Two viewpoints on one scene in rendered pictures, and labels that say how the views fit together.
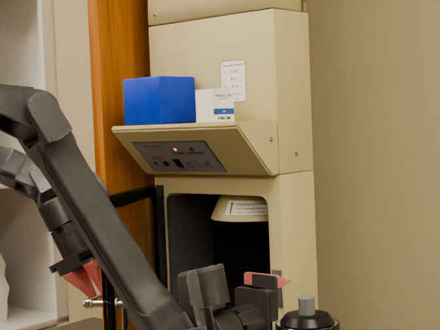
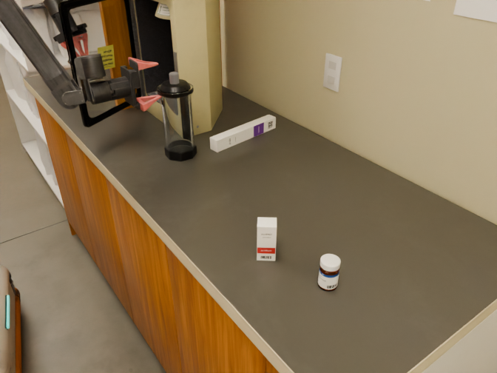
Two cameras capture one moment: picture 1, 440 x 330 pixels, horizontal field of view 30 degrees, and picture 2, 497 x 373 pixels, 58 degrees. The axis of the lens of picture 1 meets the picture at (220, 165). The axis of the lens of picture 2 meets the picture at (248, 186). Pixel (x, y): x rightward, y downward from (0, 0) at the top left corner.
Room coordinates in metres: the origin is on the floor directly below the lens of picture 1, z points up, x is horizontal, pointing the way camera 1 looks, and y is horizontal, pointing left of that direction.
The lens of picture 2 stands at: (0.17, -0.65, 1.63)
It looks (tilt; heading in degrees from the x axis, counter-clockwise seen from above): 32 degrees down; 14
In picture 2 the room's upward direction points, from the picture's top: straight up
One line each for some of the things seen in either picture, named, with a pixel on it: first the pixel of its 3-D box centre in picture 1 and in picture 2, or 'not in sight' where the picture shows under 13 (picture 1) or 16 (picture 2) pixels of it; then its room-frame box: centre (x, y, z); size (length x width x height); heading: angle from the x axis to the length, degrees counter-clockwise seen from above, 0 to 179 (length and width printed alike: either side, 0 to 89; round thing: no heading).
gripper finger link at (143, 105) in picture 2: not in sight; (146, 95); (1.31, -0.07, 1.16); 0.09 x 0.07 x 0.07; 139
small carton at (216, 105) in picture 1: (215, 105); not in sight; (1.51, 0.00, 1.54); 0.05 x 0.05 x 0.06; 40
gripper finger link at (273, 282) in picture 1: (270, 293); (143, 70); (1.31, -0.07, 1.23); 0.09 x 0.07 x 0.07; 139
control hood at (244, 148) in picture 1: (192, 149); not in sight; (1.55, 0.05, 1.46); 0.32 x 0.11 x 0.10; 50
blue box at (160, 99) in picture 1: (159, 101); not in sight; (1.60, 0.11, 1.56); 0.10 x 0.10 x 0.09; 50
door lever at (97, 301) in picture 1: (105, 300); not in sight; (1.46, 0.22, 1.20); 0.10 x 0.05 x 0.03; 167
